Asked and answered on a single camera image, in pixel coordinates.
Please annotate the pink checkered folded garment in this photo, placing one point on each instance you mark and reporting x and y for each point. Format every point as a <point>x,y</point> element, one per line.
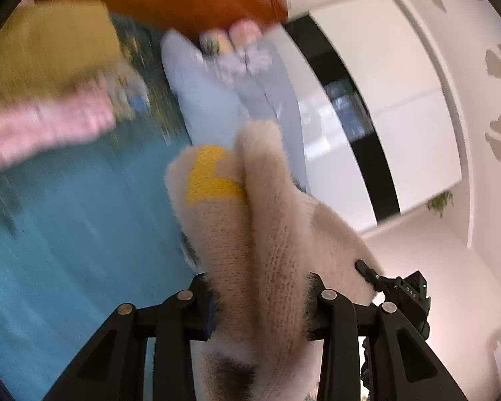
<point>30,127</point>

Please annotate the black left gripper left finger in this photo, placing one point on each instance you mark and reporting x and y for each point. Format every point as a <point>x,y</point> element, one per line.
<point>142,354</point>

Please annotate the beige fuzzy knit sweater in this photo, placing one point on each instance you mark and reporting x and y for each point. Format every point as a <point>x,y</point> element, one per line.
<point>259,239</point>

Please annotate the white black glossy wardrobe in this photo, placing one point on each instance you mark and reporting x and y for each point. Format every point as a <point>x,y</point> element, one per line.
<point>378,136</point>

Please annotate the pink floral pillow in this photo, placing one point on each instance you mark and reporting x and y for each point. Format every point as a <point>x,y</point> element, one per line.
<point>218,41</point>

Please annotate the mustard yellow folded garment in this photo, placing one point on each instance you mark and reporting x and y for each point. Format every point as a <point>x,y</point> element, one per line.
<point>46,47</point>

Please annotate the teal floral bed sheet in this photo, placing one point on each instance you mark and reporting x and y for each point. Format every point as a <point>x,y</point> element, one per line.
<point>86,228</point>

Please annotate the green hanging plant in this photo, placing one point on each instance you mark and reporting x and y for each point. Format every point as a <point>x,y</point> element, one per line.
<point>439,203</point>

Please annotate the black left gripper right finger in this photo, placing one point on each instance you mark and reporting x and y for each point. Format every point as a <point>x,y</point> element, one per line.
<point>373,347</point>

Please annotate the light blue floral duvet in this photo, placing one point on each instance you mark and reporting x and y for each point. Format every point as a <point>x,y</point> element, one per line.
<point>217,95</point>

